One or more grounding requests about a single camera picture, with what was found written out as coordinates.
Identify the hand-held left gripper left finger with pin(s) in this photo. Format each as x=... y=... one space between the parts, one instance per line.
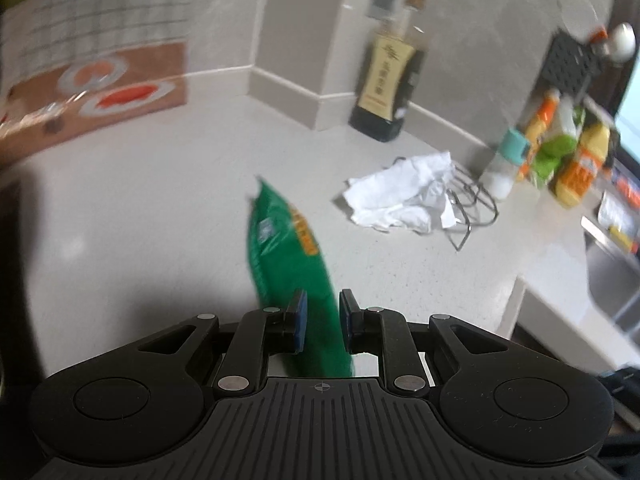
x=300 y=320

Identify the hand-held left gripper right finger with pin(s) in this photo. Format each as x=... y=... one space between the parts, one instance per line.
x=345 y=322

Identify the wide green snack packet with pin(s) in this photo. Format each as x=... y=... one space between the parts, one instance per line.
x=290 y=270

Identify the stainless steel sink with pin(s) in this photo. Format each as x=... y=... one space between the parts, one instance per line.
x=615 y=280

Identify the yellow scouring sponge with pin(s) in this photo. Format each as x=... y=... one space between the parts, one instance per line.
x=620 y=220

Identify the steel steaming rack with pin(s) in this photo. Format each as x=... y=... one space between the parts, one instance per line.
x=475 y=205

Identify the teal-lidded salt shaker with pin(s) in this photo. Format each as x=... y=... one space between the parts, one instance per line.
x=505 y=170

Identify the yellow detergent bottle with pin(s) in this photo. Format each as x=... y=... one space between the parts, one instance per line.
x=580 y=170

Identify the dark soy sauce bottle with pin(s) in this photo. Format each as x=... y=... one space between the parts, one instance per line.
x=387 y=80

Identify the green and white bag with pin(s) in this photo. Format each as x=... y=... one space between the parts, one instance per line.
x=557 y=150

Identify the window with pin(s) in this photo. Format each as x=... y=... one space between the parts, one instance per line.
x=631 y=125

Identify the orange detergent bottle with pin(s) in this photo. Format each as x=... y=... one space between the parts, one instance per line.
x=540 y=125

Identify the dark grey utensil holder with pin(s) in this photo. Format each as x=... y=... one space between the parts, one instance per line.
x=570 y=65

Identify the white ball-top utensil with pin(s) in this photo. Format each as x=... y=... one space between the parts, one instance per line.
x=620 y=40

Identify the cartoon wall poster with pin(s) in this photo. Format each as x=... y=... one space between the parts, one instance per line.
x=100 y=35

